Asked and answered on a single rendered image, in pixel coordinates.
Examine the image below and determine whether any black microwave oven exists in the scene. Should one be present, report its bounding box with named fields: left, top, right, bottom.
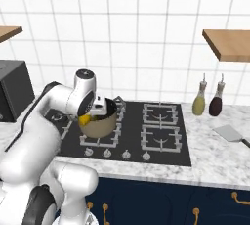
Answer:
left=0, top=60, right=36, bottom=123

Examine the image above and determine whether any beige cooking pot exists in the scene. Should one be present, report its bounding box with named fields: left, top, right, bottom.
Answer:
left=78, top=97, right=119, bottom=140

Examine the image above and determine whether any black gas hob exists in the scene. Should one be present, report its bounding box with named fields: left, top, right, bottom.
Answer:
left=43, top=99, right=193, bottom=168

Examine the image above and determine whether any yellow oil bottle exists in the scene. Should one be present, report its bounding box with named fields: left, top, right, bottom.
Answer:
left=191, top=73, right=208, bottom=116

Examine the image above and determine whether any gold drawer handle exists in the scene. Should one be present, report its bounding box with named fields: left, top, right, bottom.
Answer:
left=230, top=191, right=250, bottom=206

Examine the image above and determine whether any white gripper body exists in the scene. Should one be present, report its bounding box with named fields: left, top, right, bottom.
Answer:
left=89, top=95, right=110, bottom=116

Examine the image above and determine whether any dark vinegar bottle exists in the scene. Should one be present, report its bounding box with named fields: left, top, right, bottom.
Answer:
left=208, top=73, right=227, bottom=117

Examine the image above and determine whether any navy drawer front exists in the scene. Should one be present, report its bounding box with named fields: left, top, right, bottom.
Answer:
left=201, top=185, right=250, bottom=225

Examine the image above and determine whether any grey metal spatula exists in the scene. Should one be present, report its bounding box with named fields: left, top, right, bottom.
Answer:
left=213, top=124, right=250, bottom=149

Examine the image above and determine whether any wooden wall shelf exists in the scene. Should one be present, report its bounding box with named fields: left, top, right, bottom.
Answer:
left=0, top=25, right=23, bottom=44
left=201, top=28, right=250, bottom=63

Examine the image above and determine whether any yellow lemon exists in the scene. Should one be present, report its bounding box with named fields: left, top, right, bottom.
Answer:
left=77, top=113, right=95, bottom=127

